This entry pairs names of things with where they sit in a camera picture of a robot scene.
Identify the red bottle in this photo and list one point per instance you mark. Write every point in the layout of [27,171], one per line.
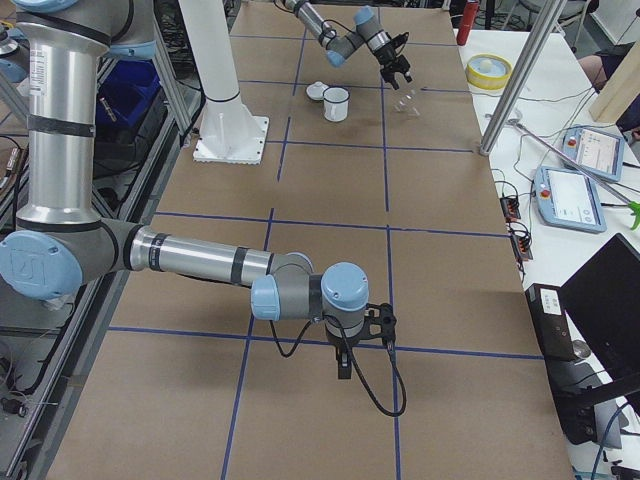
[467,21]

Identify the black box device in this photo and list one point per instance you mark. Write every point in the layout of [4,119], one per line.
[550,322]

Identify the blue storage bin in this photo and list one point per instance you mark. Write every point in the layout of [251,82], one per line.
[124,99]

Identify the orange connector block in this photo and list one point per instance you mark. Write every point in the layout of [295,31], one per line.
[510,206]

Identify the white ceramic lid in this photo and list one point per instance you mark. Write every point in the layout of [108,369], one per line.
[316,90]

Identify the metal reacher grabber tool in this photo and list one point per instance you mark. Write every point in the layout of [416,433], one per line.
[632,205]

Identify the aluminium frame post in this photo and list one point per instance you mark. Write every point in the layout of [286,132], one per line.
[532,48]

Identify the black laptop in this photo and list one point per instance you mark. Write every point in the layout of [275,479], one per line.
[602,300]

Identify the near teach pendant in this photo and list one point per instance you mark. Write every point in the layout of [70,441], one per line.
[568,199]

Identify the seated person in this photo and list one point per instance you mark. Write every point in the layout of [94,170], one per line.
[601,65]

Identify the yellow tape roll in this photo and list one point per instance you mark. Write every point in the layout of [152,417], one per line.
[488,72]

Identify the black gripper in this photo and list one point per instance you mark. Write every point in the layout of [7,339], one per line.
[387,54]
[343,349]

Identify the wooden board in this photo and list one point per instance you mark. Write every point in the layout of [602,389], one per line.
[620,96]

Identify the teach pendant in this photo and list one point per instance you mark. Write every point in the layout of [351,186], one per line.
[596,150]
[568,199]

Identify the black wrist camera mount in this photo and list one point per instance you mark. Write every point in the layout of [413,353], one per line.
[380,323]

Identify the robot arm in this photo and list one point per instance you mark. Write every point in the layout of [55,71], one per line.
[367,31]
[62,243]

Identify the clear glass funnel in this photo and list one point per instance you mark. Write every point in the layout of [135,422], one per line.
[406,104]

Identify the white enamel mug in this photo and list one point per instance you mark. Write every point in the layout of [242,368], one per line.
[335,104]

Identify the far teach pendant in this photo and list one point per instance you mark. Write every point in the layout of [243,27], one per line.
[596,150]

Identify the white camera pedestal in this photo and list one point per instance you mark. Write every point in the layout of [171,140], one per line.
[228,132]

